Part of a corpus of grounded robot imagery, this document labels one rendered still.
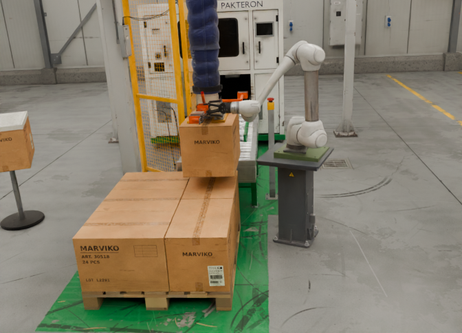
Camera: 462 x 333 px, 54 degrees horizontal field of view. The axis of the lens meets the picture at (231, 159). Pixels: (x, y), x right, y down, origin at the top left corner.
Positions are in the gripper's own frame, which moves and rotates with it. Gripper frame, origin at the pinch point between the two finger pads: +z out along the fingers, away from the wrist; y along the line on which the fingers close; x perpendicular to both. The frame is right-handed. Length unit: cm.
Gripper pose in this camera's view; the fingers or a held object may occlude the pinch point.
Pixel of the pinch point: (203, 109)
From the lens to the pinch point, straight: 332.0
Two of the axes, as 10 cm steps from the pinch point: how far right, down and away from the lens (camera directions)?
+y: 0.5, 9.5, 3.2
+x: 0.7, -3.3, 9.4
